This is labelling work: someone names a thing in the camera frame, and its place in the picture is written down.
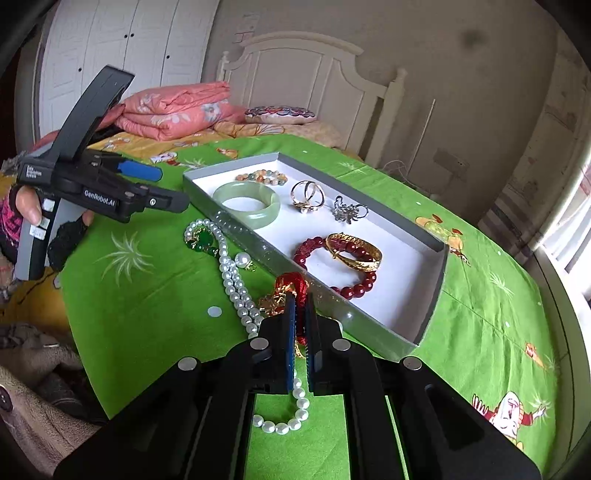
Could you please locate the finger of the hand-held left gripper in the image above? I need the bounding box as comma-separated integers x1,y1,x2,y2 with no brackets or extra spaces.
121,184,191,223
98,154,163,183

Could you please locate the printed curtain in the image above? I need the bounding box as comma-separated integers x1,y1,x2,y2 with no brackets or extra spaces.
478,46,591,259

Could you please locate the thin white pole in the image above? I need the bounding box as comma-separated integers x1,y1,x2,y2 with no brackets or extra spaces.
412,98,437,162

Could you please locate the red tassel gold charm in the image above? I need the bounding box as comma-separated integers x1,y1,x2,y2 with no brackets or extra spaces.
259,272,310,361

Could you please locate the wall socket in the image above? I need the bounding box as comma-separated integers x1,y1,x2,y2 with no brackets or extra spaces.
434,150,469,178

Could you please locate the multicolour stone bead bracelet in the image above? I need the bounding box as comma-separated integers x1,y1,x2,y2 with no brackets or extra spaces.
235,170,288,184

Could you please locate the green jade bangle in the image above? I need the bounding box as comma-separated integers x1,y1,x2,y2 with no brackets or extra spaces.
212,181,281,229

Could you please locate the white cable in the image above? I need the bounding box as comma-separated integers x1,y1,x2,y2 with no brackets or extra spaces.
383,159,435,195

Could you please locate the dark red bead bracelet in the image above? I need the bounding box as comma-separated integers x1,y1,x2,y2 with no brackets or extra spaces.
293,235,378,300

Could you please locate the pink floral quilt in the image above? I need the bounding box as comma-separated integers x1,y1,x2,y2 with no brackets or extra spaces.
113,80,247,141

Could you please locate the embroidered round-pattern pillow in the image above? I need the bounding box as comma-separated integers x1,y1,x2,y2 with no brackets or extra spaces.
244,106,318,125

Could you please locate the shallow grey cardboard box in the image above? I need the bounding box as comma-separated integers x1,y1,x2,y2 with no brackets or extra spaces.
182,152,451,363

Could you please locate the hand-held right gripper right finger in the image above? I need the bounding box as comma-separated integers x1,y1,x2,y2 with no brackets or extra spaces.
305,293,542,480

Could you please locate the person's left forearm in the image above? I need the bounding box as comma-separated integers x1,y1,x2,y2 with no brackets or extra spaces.
0,185,21,296

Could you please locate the gold bracelet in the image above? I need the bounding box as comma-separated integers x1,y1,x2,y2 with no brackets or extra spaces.
325,232,383,274

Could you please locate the silver brooch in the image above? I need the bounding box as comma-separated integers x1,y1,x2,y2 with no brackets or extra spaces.
332,195,370,225

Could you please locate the white wardrobe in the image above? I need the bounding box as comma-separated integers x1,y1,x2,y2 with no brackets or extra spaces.
39,0,220,134

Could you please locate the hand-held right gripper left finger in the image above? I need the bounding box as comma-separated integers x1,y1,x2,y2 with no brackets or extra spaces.
55,293,298,480

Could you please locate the person's left hand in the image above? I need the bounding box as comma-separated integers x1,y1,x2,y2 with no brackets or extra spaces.
11,185,93,274

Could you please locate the white pearl necklace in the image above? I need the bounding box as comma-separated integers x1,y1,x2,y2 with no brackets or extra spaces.
184,219,311,435

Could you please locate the white wooden headboard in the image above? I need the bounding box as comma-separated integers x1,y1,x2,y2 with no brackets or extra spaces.
217,32,407,162

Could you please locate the brown fleece garment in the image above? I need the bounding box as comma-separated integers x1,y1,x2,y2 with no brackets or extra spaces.
0,323,112,478

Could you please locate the green printed blanket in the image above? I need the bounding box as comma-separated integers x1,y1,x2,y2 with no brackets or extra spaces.
58,134,561,480

